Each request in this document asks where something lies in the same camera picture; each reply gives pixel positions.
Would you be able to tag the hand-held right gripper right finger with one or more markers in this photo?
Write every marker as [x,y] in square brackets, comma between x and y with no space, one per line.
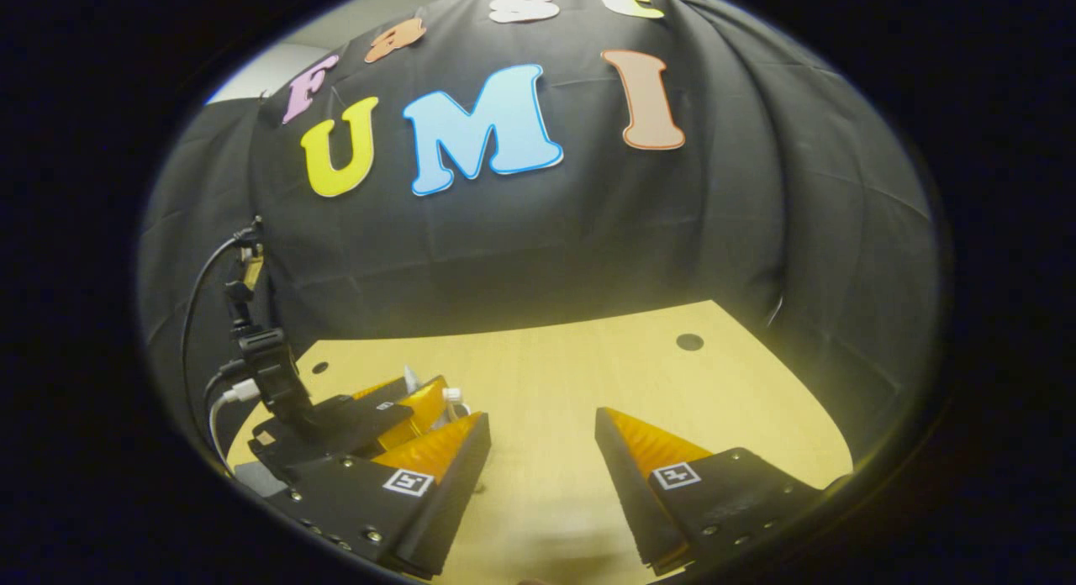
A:
[626,492]

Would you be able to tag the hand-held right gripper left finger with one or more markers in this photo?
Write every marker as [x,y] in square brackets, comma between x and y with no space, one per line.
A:
[450,501]

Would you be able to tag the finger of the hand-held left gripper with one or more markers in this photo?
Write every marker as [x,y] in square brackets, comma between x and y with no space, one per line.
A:
[420,408]
[378,390]

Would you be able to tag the light wooden desktop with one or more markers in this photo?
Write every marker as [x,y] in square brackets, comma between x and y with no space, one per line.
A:
[546,383]

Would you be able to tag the black backdrop cloth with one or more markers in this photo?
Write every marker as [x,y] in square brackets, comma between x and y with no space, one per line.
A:
[588,249]

